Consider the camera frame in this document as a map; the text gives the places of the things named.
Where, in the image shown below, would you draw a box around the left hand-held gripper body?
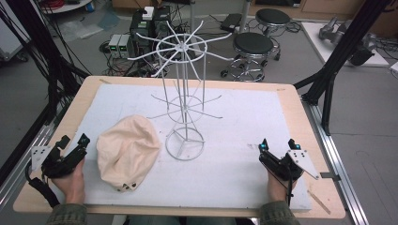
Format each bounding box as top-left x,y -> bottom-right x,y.
30,145 -> 88,180

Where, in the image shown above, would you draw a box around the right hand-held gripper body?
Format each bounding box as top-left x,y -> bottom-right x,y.
258,148 -> 321,183

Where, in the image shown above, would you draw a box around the beige cloth hat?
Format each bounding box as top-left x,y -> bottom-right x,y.
96,113 -> 162,193

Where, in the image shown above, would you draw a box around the white wire hat rack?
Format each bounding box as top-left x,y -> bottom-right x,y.
126,20 -> 236,162

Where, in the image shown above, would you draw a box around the person's left hand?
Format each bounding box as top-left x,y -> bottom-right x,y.
51,157 -> 86,206

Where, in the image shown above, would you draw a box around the person's right hand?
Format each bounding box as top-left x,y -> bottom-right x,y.
266,170 -> 299,203

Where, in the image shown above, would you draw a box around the white foam mat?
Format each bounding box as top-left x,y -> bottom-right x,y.
49,82 -> 314,211

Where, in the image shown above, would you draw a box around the thin wooden stick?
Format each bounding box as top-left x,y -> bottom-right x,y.
307,188 -> 332,216

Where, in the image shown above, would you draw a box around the large black round stool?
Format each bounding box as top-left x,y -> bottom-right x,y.
220,31 -> 281,83

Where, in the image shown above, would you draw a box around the grey power supply boxes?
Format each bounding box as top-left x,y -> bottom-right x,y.
107,33 -> 131,59

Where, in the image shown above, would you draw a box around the white board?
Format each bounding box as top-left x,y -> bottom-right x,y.
299,21 -> 390,68

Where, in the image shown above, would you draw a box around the small black round stool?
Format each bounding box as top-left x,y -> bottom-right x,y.
254,7 -> 293,36

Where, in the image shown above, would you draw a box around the black computer tower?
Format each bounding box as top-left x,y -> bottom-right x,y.
129,5 -> 173,62

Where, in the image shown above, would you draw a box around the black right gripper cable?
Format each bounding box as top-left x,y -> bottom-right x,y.
284,173 -> 295,208

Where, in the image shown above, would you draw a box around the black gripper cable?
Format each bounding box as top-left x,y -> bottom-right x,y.
284,173 -> 295,208
24,160 -> 61,208

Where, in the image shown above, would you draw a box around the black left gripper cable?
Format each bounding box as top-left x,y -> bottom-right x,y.
24,160 -> 61,208

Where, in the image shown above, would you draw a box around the aluminium rail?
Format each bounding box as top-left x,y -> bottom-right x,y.
0,106 -> 69,211
300,97 -> 372,225

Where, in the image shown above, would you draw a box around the black metal frame post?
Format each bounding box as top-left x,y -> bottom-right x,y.
0,0 -> 92,188
293,0 -> 395,137

